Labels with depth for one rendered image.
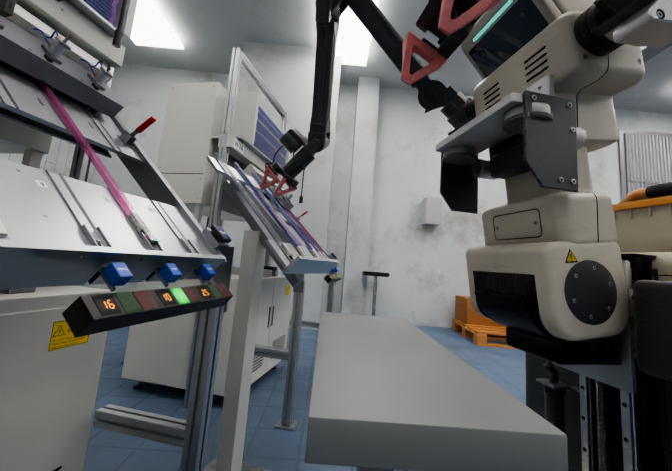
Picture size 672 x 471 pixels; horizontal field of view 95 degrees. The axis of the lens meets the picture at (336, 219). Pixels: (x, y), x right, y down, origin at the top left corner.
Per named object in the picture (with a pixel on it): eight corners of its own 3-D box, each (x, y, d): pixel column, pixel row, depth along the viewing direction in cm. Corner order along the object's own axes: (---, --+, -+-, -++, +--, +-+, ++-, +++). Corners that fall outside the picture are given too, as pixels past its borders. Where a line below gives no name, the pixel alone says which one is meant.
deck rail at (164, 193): (210, 278, 78) (228, 261, 78) (205, 278, 76) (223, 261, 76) (83, 103, 95) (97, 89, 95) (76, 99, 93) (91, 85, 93)
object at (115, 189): (154, 246, 59) (159, 241, 59) (148, 246, 58) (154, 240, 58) (43, 86, 72) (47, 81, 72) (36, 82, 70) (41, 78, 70)
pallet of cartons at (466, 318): (545, 337, 402) (544, 302, 408) (599, 357, 318) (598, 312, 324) (449, 329, 404) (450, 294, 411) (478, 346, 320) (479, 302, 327)
